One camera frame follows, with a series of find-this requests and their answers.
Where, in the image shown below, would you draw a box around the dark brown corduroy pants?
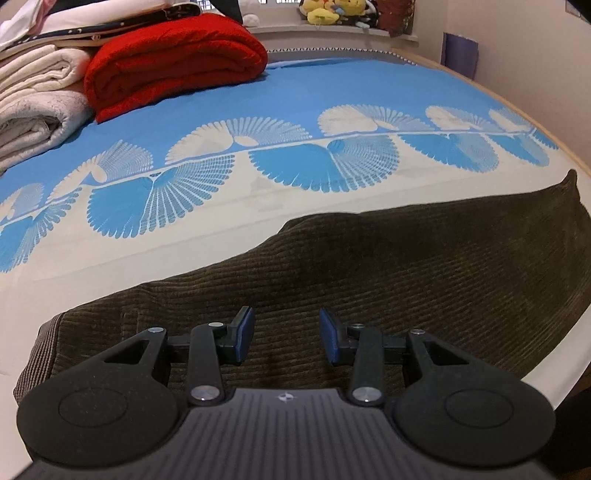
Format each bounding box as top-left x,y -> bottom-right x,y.
13,171 -> 590,401

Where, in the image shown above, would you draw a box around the blue white patterned bed sheet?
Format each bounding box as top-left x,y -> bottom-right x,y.
1,51 -> 590,479

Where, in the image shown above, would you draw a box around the white folded blanket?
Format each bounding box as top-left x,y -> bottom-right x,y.
0,90 -> 93,173

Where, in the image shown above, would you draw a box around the cream folded blanket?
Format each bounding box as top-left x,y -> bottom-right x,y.
1,45 -> 91,108

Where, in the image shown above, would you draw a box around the dark red cushion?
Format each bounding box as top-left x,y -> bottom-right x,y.
376,0 -> 415,37

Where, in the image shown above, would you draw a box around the white pillow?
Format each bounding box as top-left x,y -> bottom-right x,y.
27,1 -> 173,36

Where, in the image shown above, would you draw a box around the white plush toy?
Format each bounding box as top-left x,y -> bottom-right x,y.
242,13 -> 260,28

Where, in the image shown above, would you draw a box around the yellow bear plush toy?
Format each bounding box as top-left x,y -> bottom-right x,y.
334,0 -> 367,17

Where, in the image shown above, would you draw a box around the yellow duck plush toy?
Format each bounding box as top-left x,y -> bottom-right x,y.
298,0 -> 341,26

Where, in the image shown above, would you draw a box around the wooden bed frame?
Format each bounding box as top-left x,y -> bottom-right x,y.
392,48 -> 591,179

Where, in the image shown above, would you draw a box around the purple box by wall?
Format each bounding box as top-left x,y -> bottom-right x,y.
441,32 -> 479,80

